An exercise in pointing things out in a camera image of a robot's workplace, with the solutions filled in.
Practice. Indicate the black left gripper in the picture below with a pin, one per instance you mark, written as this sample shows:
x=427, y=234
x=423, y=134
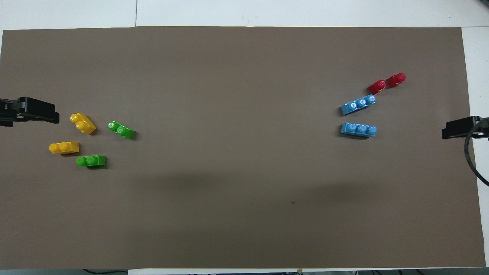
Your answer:
x=8, y=107

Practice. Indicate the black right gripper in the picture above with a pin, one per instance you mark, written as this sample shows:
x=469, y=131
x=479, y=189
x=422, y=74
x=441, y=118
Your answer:
x=484, y=126

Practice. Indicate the green two-stud brick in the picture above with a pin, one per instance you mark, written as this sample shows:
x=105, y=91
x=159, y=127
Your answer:
x=91, y=161
x=121, y=130

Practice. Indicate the blue three-stud brick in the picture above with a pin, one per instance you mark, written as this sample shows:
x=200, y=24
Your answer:
x=359, y=130
x=358, y=104

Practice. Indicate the yellow two-stud brick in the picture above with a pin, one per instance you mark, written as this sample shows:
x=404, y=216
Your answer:
x=83, y=123
x=64, y=148

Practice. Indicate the red one-stud brick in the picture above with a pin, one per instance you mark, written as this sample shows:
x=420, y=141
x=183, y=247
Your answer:
x=396, y=80
x=377, y=87

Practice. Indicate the brown table mat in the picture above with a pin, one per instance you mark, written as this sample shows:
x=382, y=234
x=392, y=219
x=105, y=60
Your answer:
x=244, y=152

